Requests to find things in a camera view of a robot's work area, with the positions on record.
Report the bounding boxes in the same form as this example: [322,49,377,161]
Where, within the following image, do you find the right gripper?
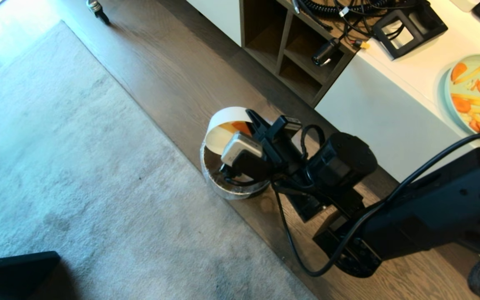
[246,109,378,189]

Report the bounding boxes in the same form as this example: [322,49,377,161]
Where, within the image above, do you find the white dish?
[205,106,262,155]

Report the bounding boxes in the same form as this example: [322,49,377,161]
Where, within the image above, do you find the orange food scraps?
[231,121,253,136]

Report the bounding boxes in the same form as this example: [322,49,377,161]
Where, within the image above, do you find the round trash bin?
[200,141,272,200]

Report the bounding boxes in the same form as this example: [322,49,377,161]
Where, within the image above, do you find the wooden open shelf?
[239,0,358,109]

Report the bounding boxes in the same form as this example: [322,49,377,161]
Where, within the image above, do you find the white cabinet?
[186,0,480,184]

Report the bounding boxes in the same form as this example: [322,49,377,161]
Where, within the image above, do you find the grey rug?
[0,21,316,300]

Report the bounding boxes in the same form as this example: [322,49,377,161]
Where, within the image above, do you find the chair caster wheel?
[86,0,111,25]

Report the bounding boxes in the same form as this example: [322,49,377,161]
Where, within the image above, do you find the pale green plate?
[444,54,480,146]

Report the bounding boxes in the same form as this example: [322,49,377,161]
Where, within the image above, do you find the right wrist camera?
[220,132,267,180]

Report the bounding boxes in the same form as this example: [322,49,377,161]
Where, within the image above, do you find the black cylindrical camera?
[311,38,341,68]

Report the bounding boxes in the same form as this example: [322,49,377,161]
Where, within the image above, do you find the black coiled cable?
[297,0,395,20]

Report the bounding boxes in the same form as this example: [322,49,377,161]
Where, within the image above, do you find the black square frame device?
[371,3,449,60]

